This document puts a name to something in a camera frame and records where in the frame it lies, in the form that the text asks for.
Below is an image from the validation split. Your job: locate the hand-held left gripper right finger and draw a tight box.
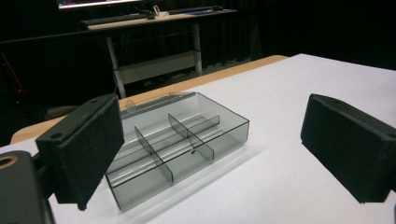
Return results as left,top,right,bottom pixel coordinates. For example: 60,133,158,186
300,93,396,204

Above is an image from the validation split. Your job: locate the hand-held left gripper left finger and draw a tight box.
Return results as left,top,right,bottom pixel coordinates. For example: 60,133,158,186
35,93,125,212

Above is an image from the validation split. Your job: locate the grey transparent divided box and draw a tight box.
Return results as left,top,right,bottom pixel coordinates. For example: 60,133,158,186
105,91,250,213

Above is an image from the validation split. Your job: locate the white-legged desk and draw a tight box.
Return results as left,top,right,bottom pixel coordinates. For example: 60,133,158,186
81,8,238,100

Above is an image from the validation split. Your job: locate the black keyboard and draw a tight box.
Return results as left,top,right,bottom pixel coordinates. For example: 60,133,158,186
79,12,150,27

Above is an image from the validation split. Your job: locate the monitor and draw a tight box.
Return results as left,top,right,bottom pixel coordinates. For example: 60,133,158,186
57,0,148,10

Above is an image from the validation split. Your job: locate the white cable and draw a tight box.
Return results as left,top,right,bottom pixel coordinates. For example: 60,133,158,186
152,5,170,18

